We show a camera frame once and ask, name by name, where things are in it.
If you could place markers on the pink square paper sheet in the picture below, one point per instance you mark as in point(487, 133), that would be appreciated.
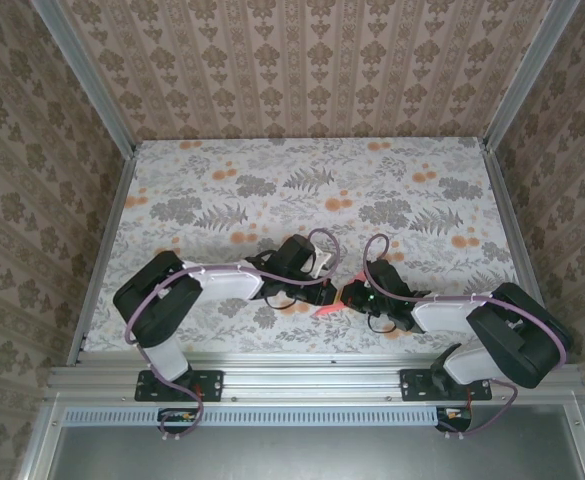
point(328, 310)

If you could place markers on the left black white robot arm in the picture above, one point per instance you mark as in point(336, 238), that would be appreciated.
point(152, 310)

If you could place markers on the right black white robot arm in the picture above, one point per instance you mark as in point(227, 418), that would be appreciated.
point(517, 340)

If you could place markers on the grey metal sheet panel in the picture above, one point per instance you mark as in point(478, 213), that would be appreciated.
point(322, 455)

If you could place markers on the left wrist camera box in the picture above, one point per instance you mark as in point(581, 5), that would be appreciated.
point(321, 260)

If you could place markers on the aluminium cross rail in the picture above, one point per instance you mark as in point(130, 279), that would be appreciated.
point(312, 375)

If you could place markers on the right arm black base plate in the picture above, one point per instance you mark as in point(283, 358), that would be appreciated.
point(414, 385)

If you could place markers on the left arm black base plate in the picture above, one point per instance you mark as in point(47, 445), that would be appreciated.
point(207, 385)

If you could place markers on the aluminium side rail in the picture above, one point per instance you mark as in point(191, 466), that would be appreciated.
point(509, 225)
point(107, 240)

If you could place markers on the aluminium corner post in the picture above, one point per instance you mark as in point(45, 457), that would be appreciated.
point(87, 75)
point(527, 75)

